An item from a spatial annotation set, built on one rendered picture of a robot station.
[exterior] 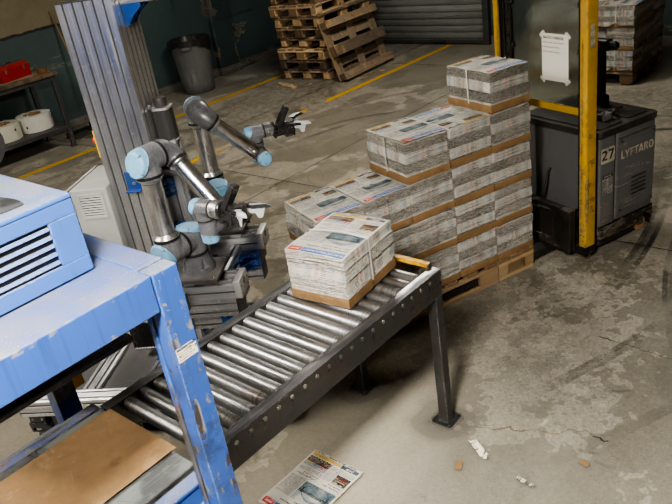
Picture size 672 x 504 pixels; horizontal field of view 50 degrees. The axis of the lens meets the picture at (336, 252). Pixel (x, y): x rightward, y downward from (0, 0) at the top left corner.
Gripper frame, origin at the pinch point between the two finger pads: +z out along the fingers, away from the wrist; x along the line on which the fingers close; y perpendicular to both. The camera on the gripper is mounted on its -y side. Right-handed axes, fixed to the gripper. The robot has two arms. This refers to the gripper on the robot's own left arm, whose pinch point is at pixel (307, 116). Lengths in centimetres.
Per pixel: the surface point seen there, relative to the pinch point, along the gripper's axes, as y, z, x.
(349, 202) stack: 36, 7, 37
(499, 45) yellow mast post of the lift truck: 2, 140, -41
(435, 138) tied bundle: 16, 60, 30
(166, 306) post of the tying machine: -50, -95, 202
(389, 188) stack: 36, 31, 33
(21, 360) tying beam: -59, -126, 219
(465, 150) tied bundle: 29, 79, 28
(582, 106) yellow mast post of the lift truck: 21, 153, 28
